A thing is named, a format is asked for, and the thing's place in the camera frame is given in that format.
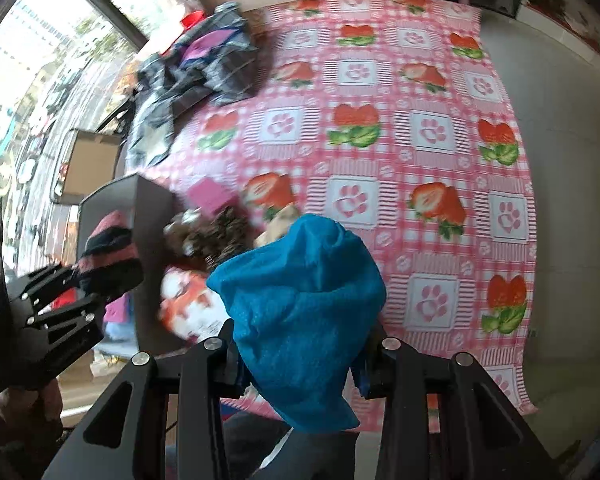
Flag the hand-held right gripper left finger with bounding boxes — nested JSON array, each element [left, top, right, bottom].
[[42, 317, 253, 480]]

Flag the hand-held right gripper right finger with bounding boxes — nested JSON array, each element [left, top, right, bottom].
[[352, 322, 563, 480]]

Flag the open brown cardboard box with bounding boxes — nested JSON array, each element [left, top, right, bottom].
[[50, 129, 123, 206]]

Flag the beige sock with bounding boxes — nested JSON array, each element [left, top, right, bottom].
[[252, 202, 301, 248]]

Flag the red cloth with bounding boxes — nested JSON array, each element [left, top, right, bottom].
[[55, 287, 81, 311]]

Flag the pink strawberry print tablecloth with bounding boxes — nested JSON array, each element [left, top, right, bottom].
[[125, 0, 541, 433]]

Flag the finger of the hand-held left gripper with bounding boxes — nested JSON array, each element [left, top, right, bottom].
[[26, 264, 147, 357], [7, 263, 82, 312]]

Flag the blue towel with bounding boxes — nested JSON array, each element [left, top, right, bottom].
[[206, 213, 387, 432]]

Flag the black box with white interior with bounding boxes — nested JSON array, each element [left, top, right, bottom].
[[77, 172, 203, 358]]

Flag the leopard print scrunchie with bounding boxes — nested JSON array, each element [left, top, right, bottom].
[[182, 207, 253, 271]]

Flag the pink small pouch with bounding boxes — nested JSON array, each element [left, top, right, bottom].
[[102, 292, 131, 326]]

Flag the light blue fluffy scrunchie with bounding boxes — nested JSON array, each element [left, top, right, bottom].
[[102, 324, 136, 343]]

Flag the large pink sponge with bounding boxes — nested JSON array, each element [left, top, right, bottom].
[[187, 176, 236, 216]]

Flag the pink black striped sock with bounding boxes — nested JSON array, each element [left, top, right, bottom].
[[77, 210, 141, 281]]

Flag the purple cloth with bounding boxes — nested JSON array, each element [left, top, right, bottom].
[[180, 30, 236, 68]]

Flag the grey plaid cloth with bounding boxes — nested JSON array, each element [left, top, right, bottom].
[[125, 2, 261, 168]]

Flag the person's left hand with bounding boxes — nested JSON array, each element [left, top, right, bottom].
[[0, 378, 64, 434]]

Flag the cartoon print packet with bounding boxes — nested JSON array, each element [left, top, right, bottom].
[[157, 266, 236, 346]]

